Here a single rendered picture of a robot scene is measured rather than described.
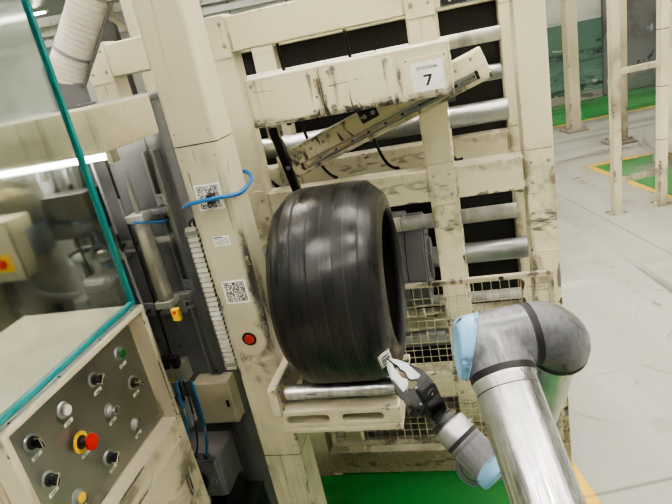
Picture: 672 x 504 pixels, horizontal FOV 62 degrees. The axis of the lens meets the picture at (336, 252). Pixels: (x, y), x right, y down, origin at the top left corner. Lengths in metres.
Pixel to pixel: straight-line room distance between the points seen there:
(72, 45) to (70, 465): 1.23
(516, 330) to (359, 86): 0.91
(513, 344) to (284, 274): 0.62
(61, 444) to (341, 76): 1.18
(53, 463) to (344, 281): 0.77
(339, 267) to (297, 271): 0.11
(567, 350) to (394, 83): 0.92
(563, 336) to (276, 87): 1.08
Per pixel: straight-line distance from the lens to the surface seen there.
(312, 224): 1.42
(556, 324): 1.06
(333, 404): 1.68
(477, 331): 1.02
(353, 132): 1.83
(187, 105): 1.54
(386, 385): 1.62
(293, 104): 1.71
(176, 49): 1.53
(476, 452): 1.42
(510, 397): 0.99
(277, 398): 1.67
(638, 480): 2.69
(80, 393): 1.51
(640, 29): 12.22
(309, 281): 1.37
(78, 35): 2.01
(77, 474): 1.52
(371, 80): 1.66
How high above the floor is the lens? 1.83
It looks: 20 degrees down
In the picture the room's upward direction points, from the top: 12 degrees counter-clockwise
